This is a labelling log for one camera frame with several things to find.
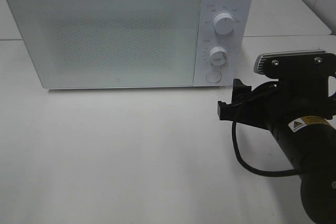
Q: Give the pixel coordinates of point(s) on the white timer knob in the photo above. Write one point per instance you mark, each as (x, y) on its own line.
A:
(218, 56)

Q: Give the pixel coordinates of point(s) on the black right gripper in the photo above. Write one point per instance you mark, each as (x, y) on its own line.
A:
(274, 101)

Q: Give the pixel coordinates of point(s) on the white microwave door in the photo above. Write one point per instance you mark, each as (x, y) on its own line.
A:
(78, 44)

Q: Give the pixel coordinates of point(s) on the upper white power knob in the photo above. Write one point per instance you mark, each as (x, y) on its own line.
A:
(223, 23)

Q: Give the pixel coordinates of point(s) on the round white door button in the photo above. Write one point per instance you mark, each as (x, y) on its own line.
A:
(213, 76)

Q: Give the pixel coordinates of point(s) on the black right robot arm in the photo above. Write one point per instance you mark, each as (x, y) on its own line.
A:
(308, 142)

